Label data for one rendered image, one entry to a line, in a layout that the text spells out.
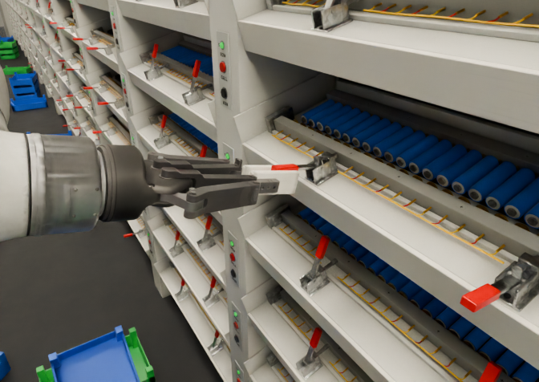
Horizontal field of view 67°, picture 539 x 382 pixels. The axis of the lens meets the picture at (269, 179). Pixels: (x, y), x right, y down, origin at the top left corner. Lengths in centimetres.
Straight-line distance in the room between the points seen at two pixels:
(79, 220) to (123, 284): 146
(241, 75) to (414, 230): 35
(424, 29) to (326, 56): 11
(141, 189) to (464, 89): 29
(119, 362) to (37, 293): 64
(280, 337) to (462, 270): 49
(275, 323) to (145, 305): 93
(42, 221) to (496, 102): 37
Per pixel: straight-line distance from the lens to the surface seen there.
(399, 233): 46
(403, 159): 54
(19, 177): 37
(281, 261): 71
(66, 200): 37
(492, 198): 48
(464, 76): 37
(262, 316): 88
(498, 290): 37
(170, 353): 153
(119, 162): 39
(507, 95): 35
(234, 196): 42
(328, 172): 55
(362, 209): 49
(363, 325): 61
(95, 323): 171
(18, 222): 38
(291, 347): 83
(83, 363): 143
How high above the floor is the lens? 115
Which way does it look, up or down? 27 degrees down
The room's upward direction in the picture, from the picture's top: straight up
